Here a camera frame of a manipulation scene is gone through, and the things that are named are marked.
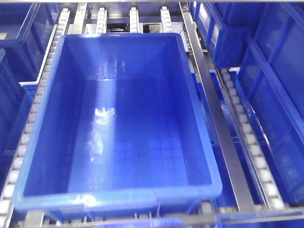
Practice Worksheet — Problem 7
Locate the large blue target bin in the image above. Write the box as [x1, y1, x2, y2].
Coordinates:
[12, 33, 222, 220]

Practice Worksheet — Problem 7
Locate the blue bin right side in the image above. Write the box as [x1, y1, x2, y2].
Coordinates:
[237, 2, 304, 205]

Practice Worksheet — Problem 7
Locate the steel divider rail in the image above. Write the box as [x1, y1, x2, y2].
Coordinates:
[179, 1, 255, 212]

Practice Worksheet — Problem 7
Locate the blue bin back right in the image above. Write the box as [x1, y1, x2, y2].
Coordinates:
[190, 1, 266, 68]

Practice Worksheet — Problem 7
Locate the blue bin upper left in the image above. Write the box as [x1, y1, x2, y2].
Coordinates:
[0, 2, 59, 82]

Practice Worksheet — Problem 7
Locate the white roller track right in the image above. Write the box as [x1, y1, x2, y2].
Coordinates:
[219, 68, 285, 210]

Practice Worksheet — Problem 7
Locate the blue bin left lower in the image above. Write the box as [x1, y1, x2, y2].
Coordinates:
[0, 48, 38, 188]

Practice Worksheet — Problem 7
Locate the white roller track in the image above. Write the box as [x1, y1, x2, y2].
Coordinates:
[219, 68, 285, 210]
[0, 8, 70, 228]

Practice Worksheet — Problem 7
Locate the white roller track left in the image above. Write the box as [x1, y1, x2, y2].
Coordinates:
[0, 8, 70, 228]

